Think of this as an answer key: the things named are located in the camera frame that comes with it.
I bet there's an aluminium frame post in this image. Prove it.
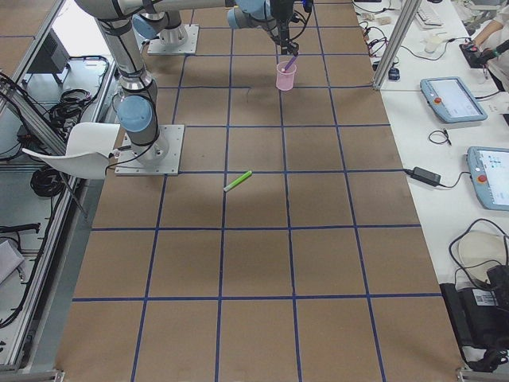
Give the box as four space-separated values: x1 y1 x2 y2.
372 0 421 91

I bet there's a purple pen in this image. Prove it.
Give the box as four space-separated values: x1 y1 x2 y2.
284 55 297 72

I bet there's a far blue teach pendant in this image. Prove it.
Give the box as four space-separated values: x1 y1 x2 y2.
420 76 488 123

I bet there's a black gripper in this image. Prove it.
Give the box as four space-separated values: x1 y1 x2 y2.
272 0 299 56

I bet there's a green pen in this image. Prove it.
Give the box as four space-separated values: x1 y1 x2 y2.
223 170 253 193

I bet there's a black power adapter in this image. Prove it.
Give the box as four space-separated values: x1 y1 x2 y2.
403 166 441 187

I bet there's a near blue teach pendant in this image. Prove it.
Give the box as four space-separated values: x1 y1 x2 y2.
466 146 508 211

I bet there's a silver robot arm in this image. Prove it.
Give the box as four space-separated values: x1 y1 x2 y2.
76 1 238 164
132 1 301 56

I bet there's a pink mesh cup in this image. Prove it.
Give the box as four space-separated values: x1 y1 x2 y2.
275 61 297 92

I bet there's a white plastic chair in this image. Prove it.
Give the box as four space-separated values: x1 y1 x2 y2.
22 122 120 180

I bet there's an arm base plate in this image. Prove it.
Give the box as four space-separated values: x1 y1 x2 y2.
147 24 200 56
115 125 185 176

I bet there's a blue teach pendant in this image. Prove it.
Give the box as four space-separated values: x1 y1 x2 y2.
420 76 488 123
466 146 508 211

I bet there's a blue usb hub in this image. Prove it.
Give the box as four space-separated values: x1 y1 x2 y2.
388 68 401 81

